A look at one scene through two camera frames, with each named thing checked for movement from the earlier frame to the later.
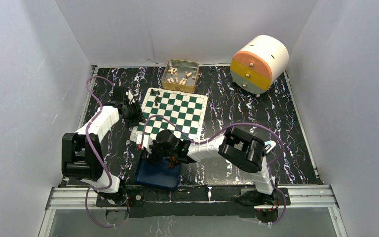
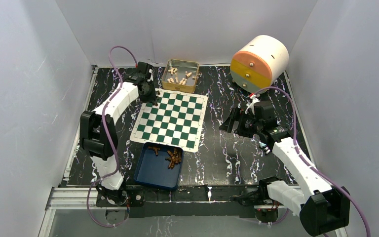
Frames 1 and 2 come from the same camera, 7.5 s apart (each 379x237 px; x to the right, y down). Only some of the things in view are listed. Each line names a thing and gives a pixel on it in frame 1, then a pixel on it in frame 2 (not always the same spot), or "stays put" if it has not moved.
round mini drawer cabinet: x=258 y=63 stays put
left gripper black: x=138 y=118 → x=153 y=98
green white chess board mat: x=183 y=112 stays put
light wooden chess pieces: x=183 y=81 stays put
